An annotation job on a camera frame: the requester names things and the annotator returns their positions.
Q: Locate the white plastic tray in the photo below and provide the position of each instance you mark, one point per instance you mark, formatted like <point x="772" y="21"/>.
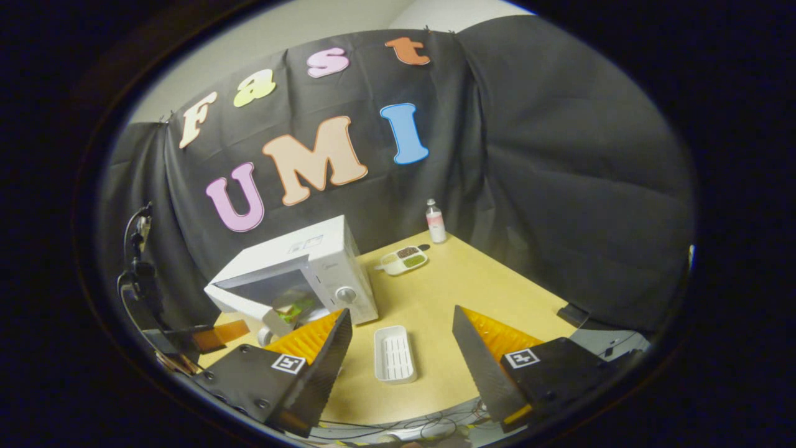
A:
<point x="395" y="354"/>

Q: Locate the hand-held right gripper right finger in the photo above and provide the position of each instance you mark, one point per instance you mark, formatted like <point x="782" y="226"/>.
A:
<point x="479" y="373"/>

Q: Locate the white microwave oven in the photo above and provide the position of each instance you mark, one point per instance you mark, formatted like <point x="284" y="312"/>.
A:
<point x="323" y="249"/>

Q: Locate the small clear bottle pink label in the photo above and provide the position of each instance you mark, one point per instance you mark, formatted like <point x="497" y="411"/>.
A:
<point x="436" y="227"/>

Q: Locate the black flat pad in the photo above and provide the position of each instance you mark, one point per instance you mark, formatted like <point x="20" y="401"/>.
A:
<point x="572" y="315"/>

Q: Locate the white divided seasoning dish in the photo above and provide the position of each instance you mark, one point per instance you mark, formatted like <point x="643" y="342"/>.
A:
<point x="404" y="261"/>

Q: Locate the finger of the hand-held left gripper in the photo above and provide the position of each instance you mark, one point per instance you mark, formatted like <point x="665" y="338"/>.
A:
<point x="217" y="336"/>

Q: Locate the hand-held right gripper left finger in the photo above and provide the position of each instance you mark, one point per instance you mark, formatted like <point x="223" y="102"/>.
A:
<point x="326" y="367"/>

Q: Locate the toast sandwich with green lettuce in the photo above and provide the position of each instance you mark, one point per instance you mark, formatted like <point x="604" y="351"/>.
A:
<point x="292" y="309"/>

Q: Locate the black backdrop cloth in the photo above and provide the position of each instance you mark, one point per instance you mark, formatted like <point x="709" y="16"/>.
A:
<point x="559" y="186"/>

